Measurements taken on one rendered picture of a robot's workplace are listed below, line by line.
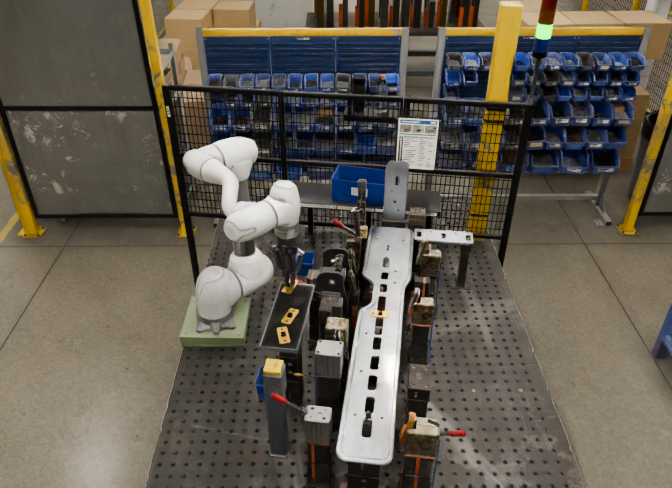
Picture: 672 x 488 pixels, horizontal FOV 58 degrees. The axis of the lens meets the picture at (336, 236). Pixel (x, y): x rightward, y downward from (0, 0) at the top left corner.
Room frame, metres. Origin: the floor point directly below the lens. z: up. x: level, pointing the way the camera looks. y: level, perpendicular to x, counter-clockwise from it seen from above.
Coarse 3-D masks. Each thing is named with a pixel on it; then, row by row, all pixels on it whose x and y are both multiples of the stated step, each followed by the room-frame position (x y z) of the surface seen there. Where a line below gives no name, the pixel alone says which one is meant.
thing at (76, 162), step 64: (0, 0) 3.98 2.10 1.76; (64, 0) 3.97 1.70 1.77; (128, 0) 3.97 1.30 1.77; (0, 64) 3.98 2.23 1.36; (64, 64) 3.97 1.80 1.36; (128, 64) 3.97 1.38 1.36; (0, 128) 3.96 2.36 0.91; (64, 128) 3.98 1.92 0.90; (128, 128) 3.98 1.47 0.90; (64, 192) 3.98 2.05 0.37; (128, 192) 4.00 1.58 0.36
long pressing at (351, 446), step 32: (384, 256) 2.31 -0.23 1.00; (384, 320) 1.87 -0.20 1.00; (352, 352) 1.68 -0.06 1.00; (384, 352) 1.69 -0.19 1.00; (352, 384) 1.52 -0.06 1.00; (384, 384) 1.52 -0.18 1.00; (352, 416) 1.38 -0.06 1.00; (384, 416) 1.38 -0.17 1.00; (352, 448) 1.25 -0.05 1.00; (384, 448) 1.25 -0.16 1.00
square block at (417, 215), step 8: (416, 208) 2.64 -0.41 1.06; (424, 208) 2.65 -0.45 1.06; (416, 216) 2.58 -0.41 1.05; (424, 216) 2.58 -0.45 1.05; (416, 224) 2.58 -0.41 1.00; (424, 224) 2.58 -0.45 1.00; (416, 240) 2.58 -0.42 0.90; (416, 248) 2.61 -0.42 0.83; (416, 256) 2.61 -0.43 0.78; (416, 264) 2.58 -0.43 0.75
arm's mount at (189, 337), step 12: (192, 300) 2.27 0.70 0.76; (240, 300) 2.28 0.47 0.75; (192, 312) 2.19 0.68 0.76; (240, 312) 2.20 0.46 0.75; (192, 324) 2.10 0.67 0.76; (240, 324) 2.11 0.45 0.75; (180, 336) 2.02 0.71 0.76; (192, 336) 2.02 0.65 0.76; (204, 336) 2.02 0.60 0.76; (216, 336) 2.03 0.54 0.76; (228, 336) 2.03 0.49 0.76; (240, 336) 2.03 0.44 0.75
